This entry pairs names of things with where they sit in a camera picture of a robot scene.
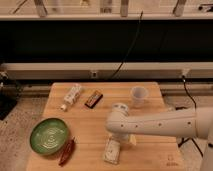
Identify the dark snack bar wrapper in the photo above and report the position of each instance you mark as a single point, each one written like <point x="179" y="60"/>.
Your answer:
<point x="93" y="99"/>

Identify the white wall outlet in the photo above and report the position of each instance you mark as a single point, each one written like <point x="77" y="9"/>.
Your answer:
<point x="94" y="74"/>

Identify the clear plastic bottle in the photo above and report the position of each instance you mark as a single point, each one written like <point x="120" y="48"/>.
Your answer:
<point x="71" y="97"/>

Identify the translucent plastic cup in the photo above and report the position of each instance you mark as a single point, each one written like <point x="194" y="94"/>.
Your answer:
<point x="138" y="96"/>

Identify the green ceramic bowl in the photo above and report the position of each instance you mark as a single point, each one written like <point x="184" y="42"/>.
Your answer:
<point x="49" y="136"/>

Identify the black equipment at left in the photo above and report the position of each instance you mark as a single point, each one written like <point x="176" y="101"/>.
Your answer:
<point x="8" y="102"/>

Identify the red chili pepper toy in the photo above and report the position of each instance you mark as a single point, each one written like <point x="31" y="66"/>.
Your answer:
<point x="66" y="152"/>

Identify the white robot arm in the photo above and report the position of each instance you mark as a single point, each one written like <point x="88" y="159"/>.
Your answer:
<point x="185" y="123"/>

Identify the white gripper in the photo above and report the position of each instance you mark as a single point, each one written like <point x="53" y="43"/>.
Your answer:
<point x="124" y="139"/>

